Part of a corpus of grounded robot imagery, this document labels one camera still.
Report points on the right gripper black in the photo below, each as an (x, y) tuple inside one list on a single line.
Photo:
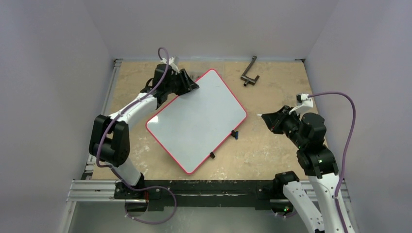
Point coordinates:
[(283, 120)]

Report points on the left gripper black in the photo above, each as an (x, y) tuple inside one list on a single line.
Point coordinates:
[(187, 85)]

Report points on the whiteboard with red frame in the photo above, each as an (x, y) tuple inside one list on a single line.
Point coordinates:
[(195, 124)]

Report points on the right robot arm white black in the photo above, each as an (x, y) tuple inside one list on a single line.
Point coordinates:
[(307, 132)]

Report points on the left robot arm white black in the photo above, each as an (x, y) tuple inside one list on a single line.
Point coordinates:
[(110, 136)]

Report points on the clear plastic screw box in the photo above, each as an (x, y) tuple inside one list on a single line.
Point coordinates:
[(197, 66)]

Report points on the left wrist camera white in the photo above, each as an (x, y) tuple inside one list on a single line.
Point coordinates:
[(172, 62)]

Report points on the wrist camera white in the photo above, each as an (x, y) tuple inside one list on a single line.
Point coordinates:
[(303, 103), (172, 62)]

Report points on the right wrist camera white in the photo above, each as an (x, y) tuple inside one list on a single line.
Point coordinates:
[(303, 103)]

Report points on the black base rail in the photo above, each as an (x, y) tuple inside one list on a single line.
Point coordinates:
[(157, 194)]

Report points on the aluminium frame rail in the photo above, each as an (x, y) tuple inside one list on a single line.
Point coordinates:
[(85, 189)]

